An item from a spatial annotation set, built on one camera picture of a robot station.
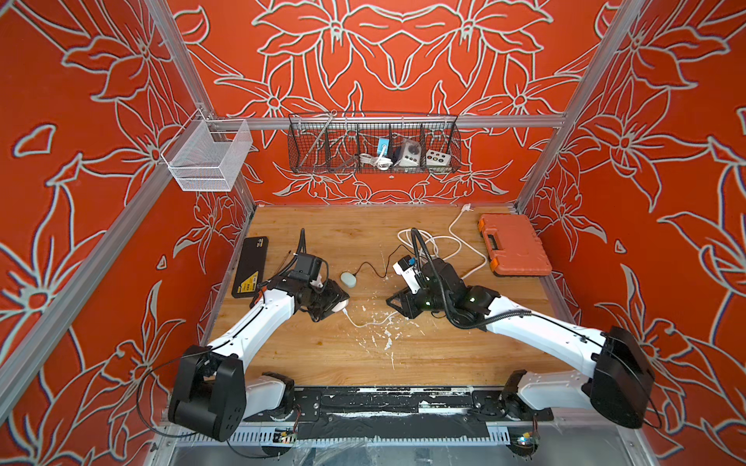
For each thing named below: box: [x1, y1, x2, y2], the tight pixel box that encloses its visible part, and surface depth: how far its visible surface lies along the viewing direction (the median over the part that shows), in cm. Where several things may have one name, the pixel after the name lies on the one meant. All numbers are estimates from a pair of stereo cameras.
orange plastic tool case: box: [477, 213, 553, 277], surface depth 102 cm
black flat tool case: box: [231, 235, 270, 299], surface depth 105 cm
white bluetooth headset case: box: [339, 271, 357, 289], surface depth 98 cm
